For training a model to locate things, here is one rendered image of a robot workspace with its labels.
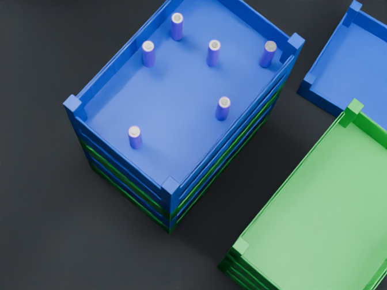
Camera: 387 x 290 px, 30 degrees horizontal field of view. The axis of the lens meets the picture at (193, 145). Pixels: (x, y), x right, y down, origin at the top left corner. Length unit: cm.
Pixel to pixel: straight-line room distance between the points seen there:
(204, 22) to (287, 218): 33
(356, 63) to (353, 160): 36
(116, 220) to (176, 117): 36
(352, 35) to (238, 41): 44
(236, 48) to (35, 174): 50
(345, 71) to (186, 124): 51
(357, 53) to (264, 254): 55
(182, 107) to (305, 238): 28
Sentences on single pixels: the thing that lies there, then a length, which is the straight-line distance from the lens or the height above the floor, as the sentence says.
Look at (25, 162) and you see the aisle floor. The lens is 143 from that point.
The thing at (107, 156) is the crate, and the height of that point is 28.
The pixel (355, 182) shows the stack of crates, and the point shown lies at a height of 24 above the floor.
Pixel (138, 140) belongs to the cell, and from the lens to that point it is 103.
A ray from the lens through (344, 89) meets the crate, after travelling 149.
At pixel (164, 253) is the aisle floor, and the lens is 137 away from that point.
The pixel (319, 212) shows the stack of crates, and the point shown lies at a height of 24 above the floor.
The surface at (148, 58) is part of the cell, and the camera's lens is 108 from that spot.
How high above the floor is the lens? 136
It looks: 75 degrees down
